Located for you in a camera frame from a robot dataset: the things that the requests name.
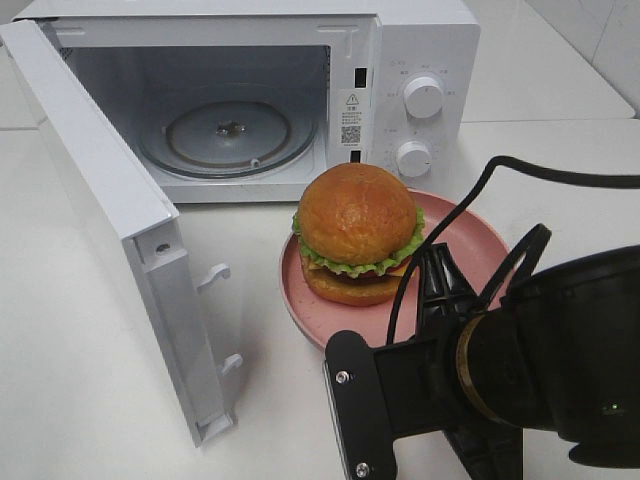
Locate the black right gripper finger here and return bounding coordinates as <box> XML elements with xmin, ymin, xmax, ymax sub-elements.
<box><xmin>413</xmin><ymin>243</ymin><xmax>478</xmax><ymax>342</ymax></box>
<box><xmin>324</xmin><ymin>330</ymin><xmax>397</xmax><ymax>479</ymax></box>

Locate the burger with lettuce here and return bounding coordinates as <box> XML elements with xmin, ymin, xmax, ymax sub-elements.
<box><xmin>292</xmin><ymin>163</ymin><xmax>425</xmax><ymax>307</ymax></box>

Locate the white upper power knob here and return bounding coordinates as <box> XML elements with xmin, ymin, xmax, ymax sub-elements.
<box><xmin>402</xmin><ymin>75</ymin><xmax>444</xmax><ymax>119</ymax></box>

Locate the white lower timer knob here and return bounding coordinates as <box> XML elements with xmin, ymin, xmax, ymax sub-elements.
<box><xmin>396</xmin><ymin>141</ymin><xmax>432</xmax><ymax>178</ymax></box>

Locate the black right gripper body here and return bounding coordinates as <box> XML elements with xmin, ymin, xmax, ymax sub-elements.
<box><xmin>373</xmin><ymin>309</ymin><xmax>524</xmax><ymax>479</ymax></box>

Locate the white microwave oven body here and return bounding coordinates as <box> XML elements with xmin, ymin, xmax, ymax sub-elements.
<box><xmin>9</xmin><ymin>1</ymin><xmax>480</xmax><ymax>203</ymax></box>

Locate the glass microwave turntable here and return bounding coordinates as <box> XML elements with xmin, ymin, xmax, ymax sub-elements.
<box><xmin>139</xmin><ymin>100</ymin><xmax>317</xmax><ymax>179</ymax></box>

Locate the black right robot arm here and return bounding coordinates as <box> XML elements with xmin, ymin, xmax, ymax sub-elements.
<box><xmin>325</xmin><ymin>244</ymin><xmax>639</xmax><ymax>479</ymax></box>

